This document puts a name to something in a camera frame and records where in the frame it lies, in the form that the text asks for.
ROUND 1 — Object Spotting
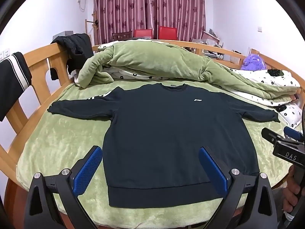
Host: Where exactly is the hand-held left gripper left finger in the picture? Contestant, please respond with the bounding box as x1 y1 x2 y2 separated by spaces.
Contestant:
24 145 103 229

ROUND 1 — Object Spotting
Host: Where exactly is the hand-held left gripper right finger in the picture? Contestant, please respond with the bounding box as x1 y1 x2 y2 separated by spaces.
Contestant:
198 147 279 229

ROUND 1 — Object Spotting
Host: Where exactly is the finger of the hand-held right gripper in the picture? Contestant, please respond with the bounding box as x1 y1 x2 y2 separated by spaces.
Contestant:
261 128 282 146
283 126 305 142

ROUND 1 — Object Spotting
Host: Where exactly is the dark navy sweatshirt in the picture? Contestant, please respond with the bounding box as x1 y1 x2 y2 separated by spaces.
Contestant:
48 83 280 208

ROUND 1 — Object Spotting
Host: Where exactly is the person's right hand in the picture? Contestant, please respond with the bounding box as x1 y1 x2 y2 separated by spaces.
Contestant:
283 166 301 213

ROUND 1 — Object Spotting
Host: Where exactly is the purple plush toy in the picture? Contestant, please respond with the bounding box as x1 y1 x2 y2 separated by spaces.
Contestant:
240 54 266 71

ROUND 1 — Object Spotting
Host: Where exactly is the pile of cardboard boxes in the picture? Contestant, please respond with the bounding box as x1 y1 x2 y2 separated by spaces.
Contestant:
191 29 224 48

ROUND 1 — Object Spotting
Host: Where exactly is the black garment with white stripes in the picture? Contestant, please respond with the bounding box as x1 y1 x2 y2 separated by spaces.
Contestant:
0 52 32 122

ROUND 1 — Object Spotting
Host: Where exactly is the black jacket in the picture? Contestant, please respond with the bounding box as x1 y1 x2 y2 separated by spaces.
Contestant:
51 33 93 75

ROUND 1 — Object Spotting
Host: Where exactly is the green quilt with flowered lining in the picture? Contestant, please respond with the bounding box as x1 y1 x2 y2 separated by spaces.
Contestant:
76 39 304 128

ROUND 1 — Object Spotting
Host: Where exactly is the grey box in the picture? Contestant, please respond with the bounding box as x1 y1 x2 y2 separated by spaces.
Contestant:
54 31 74 40

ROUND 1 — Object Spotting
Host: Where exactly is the dark wooden chair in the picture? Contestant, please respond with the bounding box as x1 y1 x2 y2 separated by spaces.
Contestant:
112 31 132 42

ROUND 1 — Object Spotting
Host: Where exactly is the red chair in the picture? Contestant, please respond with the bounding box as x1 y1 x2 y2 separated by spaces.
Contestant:
158 26 178 40
133 29 153 40

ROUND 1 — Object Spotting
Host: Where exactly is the wooden coat rack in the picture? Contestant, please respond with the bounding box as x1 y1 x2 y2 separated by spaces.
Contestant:
85 10 99 46

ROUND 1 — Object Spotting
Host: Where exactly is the maroon flowered curtain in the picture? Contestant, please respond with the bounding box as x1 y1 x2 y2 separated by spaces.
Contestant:
94 0 206 44

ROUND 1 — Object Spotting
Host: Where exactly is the wooden bed frame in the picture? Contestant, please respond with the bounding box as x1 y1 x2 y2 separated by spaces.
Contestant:
0 39 305 196

